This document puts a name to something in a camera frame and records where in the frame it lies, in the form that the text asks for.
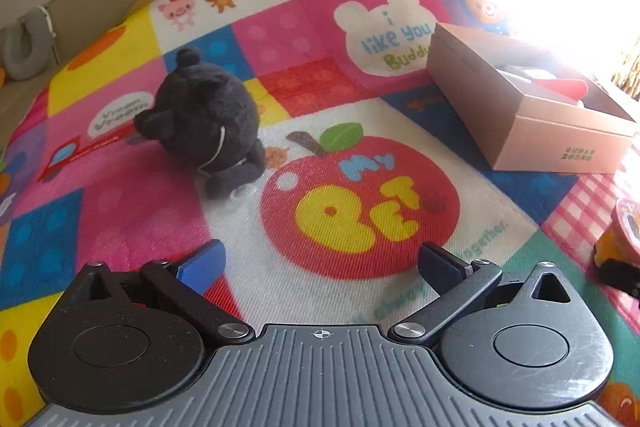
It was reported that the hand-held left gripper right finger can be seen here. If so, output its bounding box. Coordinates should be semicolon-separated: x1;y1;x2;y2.
389;242;576;346

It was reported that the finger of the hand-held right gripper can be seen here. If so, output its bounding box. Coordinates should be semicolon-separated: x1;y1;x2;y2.
598;258;640;299

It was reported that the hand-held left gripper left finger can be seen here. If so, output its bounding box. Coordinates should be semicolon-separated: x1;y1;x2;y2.
62;238;257;346

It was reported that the pink cardboard box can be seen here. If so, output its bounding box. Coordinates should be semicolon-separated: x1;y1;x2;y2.
426;22;639;173

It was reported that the white and red toy rocket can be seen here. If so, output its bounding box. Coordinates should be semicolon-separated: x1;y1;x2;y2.
529;77;589;104

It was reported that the black plush toy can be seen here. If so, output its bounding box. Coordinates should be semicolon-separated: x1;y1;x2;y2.
133;47;267;200

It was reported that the green potted plant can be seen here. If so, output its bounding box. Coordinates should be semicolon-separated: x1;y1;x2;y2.
612;36;640;101

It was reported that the colourful printed blanket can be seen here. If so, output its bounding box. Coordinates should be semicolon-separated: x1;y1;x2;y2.
0;0;640;427

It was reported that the grey neck pillow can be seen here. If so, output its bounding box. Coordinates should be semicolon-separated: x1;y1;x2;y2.
2;6;56;82

